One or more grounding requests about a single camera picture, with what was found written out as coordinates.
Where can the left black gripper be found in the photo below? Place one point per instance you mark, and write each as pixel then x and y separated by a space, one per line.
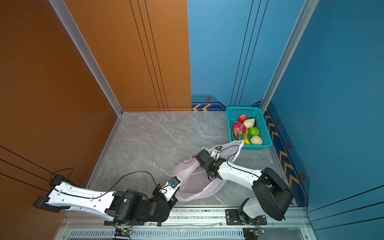
pixel 173 202

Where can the pink plastic bag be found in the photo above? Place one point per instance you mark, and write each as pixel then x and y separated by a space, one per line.
pixel 196 184

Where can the yellow mango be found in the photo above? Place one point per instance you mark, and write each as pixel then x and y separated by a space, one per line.
pixel 247 142

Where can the red dragon fruit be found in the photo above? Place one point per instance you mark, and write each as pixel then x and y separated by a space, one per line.
pixel 238 131

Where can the beige round fruit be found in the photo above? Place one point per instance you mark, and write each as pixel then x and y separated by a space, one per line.
pixel 256 140
pixel 251 122

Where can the green apple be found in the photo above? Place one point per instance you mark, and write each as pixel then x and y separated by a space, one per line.
pixel 253 131

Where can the teal plastic mesh basket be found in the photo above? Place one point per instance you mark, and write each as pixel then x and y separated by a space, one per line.
pixel 251 112

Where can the red apple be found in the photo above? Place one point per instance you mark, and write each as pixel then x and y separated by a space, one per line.
pixel 242 118

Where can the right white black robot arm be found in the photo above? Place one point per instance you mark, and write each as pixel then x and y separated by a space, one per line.
pixel 272 195

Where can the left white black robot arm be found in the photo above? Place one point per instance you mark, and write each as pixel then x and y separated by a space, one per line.
pixel 115 207

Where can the left green circuit board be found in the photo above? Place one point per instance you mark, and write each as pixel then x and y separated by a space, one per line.
pixel 123 234

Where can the right small circuit board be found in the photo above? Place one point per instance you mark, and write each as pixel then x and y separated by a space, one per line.
pixel 252 233

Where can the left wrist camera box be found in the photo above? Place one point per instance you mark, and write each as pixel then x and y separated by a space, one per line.
pixel 171 187

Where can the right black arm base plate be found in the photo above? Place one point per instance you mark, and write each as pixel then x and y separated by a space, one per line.
pixel 233 218

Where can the aluminium front rail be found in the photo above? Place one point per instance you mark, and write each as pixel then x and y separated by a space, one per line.
pixel 189 223

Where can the right aluminium corner post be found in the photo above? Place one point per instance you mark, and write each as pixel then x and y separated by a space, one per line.
pixel 301 23

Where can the aluminium corner post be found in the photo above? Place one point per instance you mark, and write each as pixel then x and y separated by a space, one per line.
pixel 301 23
pixel 74 32

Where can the left aluminium corner post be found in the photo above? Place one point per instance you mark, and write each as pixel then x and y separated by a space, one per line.
pixel 74 32

